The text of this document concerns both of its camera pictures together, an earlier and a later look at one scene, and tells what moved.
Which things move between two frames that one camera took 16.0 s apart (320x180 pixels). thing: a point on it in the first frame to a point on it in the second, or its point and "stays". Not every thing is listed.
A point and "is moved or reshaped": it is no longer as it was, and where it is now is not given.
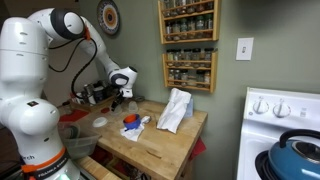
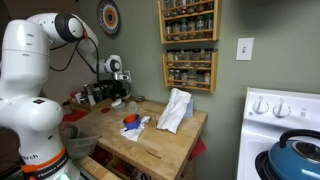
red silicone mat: [75, 115] stays
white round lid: [100, 122] is moved or reshaped
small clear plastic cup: [132, 106] stays
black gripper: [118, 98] to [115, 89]
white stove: [269, 113] stays
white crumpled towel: [174, 110] stays
